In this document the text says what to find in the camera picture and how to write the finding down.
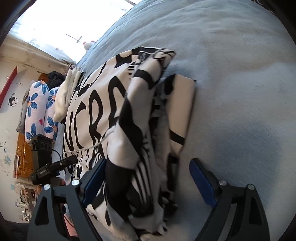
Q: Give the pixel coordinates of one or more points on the sheer leaf-print curtain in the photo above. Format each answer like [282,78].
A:
[41,44]

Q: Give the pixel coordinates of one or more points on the grey cloth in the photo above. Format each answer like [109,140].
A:
[23,113]

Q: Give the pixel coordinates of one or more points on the red wall strip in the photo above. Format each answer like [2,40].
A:
[8,83]

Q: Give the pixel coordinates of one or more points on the dark bundled clothes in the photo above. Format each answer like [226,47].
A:
[55,78]

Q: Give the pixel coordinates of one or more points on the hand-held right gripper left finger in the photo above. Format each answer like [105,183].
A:
[94,182]

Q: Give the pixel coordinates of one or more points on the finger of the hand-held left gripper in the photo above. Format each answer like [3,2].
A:
[66,162]

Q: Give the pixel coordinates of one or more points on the black and white printed jacket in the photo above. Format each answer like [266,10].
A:
[120,129]

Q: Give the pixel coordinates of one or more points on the small plush toy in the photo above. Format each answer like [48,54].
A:
[89,45]

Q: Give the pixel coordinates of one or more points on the cartoon face wall sticker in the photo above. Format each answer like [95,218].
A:
[13,100]

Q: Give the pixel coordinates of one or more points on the folded cream fleece garment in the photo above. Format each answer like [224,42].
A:
[66,97]

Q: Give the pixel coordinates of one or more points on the orange wooden cabinet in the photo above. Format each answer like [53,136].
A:
[24,157]

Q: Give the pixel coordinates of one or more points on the rolled blue floral quilt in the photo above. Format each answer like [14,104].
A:
[38,109]

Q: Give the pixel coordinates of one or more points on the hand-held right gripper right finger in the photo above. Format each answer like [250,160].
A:
[203,183]

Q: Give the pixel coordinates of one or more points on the blue bed blanket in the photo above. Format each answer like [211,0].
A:
[231,81]

